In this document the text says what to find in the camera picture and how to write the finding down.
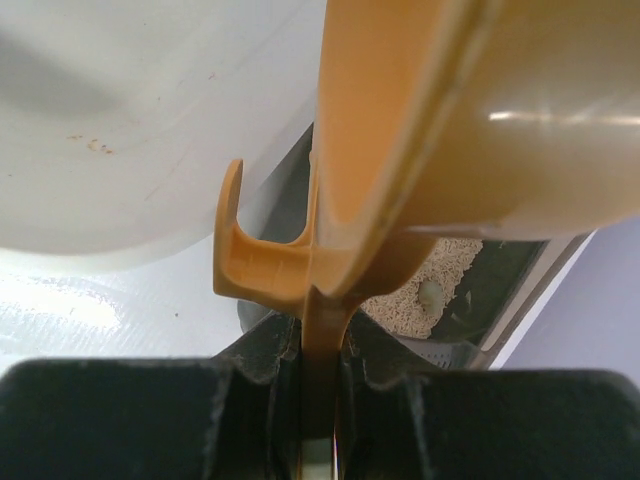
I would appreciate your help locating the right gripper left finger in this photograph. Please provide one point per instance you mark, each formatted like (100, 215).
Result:
(253, 427)

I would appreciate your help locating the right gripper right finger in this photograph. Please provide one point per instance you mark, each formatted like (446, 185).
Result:
(375, 428)

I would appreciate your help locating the orange litter scoop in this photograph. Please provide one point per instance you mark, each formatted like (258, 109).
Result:
(497, 120)

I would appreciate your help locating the beige pellet litter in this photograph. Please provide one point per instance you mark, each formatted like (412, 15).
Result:
(415, 308)

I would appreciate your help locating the grey-green litter clump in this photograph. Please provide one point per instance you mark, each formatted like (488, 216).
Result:
(431, 297)

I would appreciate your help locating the dark grey litter box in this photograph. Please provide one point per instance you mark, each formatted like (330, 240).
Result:
(504, 283)

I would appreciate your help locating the white plastic tray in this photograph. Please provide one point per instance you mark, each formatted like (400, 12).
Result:
(119, 118)

